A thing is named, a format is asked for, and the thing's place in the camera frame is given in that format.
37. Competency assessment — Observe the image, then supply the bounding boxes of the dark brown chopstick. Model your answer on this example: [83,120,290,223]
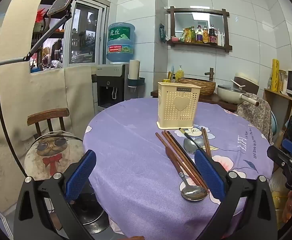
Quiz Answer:
[167,130,207,180]

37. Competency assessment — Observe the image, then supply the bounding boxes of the green hanging packet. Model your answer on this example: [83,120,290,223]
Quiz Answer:
[159,24,167,42]

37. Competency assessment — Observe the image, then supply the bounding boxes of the yellow green packet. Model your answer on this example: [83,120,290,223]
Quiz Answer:
[180,27,192,43]

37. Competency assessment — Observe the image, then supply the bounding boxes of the dark round metal base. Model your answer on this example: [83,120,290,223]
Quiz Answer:
[71,192,110,234]

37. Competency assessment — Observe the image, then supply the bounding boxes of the wooden chair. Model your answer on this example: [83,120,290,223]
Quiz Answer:
[27,108,70,140]

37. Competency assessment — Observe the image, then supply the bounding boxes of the blue water bottle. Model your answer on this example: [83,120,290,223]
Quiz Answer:
[106,22,136,64]

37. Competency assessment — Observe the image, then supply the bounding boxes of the wooden wall shelf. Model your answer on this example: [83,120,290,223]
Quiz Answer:
[166,6,233,53]

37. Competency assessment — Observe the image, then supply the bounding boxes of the yellow plastic bag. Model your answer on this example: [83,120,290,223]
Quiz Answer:
[269,170,290,212]

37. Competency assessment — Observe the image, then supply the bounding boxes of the purple label bottle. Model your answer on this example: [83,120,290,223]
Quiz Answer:
[196,25,204,43]

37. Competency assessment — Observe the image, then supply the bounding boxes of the wooden shelf rack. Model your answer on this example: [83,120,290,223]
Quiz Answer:
[263,88,292,150]

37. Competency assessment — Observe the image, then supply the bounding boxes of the paper towel roll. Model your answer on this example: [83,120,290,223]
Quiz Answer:
[128,60,140,80]

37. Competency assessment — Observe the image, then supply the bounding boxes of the wooden-handled metal spoon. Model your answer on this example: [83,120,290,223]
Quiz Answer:
[164,146,209,202]

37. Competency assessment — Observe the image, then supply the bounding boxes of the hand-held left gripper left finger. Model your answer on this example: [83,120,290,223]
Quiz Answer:
[13,149,98,240]

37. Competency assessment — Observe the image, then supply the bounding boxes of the yellow roll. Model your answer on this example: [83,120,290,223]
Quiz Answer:
[271,59,279,92]

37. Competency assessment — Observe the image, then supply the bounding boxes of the beige cloth cover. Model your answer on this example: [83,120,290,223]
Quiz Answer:
[0,0,96,213]

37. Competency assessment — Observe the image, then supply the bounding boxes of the cream perforated plastic utensil holder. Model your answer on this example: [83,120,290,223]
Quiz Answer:
[157,82,202,128]

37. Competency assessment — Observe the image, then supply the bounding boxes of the smartphone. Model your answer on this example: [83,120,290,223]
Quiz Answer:
[47,0,81,16]

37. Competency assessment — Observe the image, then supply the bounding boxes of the cream and brown rice cooker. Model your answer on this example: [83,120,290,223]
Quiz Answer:
[232,72,260,94]

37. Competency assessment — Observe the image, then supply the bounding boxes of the yellow soap dispenser bottle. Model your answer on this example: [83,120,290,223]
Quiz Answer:
[175,65,184,82]

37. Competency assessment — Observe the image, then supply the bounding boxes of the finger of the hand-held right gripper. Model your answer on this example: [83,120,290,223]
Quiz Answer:
[267,145,292,178]
[281,138,292,157]

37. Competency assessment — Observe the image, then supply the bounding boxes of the purple floral tablecloth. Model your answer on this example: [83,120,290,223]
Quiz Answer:
[83,97,273,234]

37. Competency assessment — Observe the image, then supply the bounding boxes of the cream pan with lid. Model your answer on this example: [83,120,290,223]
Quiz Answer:
[217,84,260,107]

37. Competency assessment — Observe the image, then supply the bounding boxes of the floral cloth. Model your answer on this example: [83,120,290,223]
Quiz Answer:
[236,94,273,143]

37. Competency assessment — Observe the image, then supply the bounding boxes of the woven pattern basin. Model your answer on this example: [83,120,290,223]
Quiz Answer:
[177,77,216,97]

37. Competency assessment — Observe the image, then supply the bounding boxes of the bronze faucet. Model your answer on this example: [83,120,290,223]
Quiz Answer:
[204,67,214,82]

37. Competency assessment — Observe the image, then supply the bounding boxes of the brown wooden chopstick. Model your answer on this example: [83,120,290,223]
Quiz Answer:
[201,128,210,157]
[164,130,208,189]
[161,131,209,190]
[155,132,206,190]
[204,127,212,157]

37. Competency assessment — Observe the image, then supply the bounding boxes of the dark teal roll holder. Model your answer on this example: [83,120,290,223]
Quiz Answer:
[127,77,146,87]

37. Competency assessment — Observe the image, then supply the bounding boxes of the white rice paddle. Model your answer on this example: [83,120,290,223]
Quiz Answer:
[230,79,246,88]

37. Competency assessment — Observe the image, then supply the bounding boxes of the silver metal spoon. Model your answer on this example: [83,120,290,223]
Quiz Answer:
[183,138,204,155]

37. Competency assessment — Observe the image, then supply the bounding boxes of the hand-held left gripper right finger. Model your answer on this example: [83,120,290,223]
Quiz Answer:
[194,149,278,240]

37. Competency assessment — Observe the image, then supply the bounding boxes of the black chopstick with gold band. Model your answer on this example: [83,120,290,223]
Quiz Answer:
[178,127,200,150]

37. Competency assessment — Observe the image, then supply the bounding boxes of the aluminium frame window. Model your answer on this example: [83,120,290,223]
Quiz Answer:
[30,0,110,74]

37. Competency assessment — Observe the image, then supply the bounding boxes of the dark soy sauce bottle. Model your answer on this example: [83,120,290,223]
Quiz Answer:
[208,24,217,44]

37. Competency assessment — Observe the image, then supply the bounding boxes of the water dispenser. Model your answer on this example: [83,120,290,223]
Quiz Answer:
[91,64,126,110]

